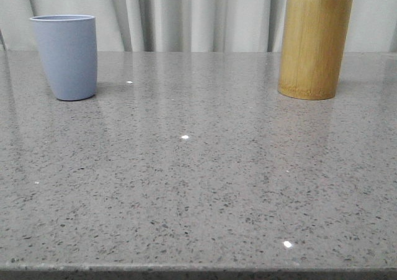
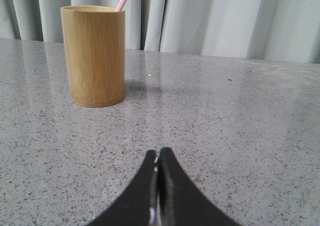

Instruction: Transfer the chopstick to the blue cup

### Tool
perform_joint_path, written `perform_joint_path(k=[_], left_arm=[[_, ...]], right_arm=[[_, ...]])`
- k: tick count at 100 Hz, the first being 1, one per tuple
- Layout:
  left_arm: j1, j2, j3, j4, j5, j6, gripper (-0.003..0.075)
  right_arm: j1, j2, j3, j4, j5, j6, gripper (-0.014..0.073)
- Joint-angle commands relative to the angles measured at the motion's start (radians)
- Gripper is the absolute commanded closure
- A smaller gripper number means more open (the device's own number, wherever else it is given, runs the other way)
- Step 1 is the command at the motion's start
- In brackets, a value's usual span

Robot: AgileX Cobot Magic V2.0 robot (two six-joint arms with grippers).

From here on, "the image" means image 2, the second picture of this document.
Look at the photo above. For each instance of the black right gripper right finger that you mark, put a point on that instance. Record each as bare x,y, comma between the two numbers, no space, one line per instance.
181,202

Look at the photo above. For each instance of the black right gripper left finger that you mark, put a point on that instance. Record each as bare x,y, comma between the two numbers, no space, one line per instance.
137,204

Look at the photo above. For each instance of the bamboo cylinder cup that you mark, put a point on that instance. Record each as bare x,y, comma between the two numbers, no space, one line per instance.
94,43

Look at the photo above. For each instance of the grey-white curtain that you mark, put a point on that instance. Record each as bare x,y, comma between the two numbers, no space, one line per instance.
280,30

